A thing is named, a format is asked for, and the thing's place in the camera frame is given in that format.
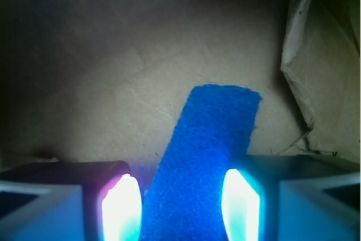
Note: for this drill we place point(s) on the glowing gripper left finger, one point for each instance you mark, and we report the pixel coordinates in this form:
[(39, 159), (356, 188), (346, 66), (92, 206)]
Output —
[(70, 201)]

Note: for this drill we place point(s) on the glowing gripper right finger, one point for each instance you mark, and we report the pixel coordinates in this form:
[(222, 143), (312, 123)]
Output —
[(302, 197)]

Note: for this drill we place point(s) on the blue rectangular sponge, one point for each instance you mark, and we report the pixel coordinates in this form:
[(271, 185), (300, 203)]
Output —
[(183, 201)]

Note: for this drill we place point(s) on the brown paper-lined cardboard box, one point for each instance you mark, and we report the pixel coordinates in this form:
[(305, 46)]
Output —
[(105, 80)]

